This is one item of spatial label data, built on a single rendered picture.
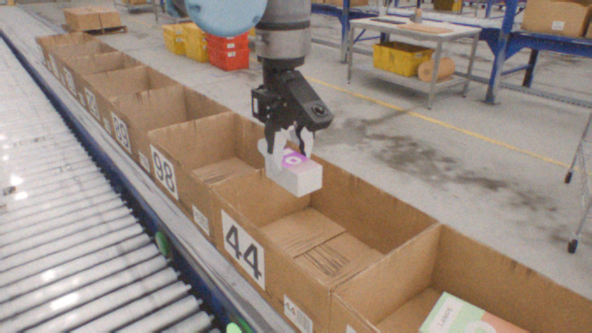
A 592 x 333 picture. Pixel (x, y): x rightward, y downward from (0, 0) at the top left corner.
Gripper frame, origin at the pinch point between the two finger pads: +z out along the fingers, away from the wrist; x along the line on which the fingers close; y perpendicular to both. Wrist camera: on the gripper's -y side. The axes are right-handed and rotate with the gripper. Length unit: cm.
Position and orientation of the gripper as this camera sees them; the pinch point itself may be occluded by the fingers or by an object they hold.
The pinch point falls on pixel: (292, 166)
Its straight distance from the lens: 74.5
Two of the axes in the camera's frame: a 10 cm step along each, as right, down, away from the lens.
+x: -7.8, 3.0, -5.5
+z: 0.1, 8.8, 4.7
